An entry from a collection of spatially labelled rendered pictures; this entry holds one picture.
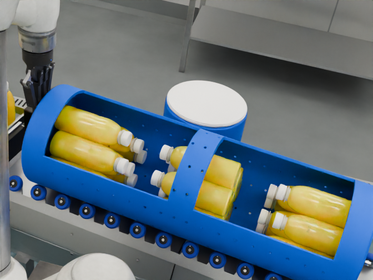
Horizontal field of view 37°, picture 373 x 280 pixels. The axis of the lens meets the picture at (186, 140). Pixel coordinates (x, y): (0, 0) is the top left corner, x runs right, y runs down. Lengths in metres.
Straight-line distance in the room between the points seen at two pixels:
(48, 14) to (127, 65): 2.83
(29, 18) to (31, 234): 0.64
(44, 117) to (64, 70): 2.60
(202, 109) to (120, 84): 2.10
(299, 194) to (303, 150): 2.26
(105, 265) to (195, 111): 0.96
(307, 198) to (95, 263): 0.60
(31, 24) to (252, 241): 0.72
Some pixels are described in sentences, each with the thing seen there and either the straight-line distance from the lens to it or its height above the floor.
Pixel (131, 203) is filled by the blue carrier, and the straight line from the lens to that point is 1.39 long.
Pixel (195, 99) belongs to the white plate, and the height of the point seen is 1.04.
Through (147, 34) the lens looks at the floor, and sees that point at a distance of 4.64.
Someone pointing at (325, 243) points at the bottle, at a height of 1.12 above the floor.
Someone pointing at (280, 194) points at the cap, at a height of 1.16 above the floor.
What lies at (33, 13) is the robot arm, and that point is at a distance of 1.34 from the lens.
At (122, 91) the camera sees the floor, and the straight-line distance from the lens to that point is 3.84.
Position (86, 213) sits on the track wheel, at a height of 0.96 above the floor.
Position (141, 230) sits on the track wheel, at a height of 0.97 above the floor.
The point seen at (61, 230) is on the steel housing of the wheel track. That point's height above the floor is 0.88.
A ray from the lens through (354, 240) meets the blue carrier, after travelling 1.32.
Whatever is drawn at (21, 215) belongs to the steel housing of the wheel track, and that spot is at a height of 0.88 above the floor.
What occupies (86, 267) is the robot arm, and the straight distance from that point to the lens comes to 0.96.
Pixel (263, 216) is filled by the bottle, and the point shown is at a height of 1.08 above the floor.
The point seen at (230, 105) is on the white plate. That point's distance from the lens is 1.91.
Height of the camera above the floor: 2.04
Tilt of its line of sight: 36 degrees down
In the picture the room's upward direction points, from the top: 10 degrees clockwise
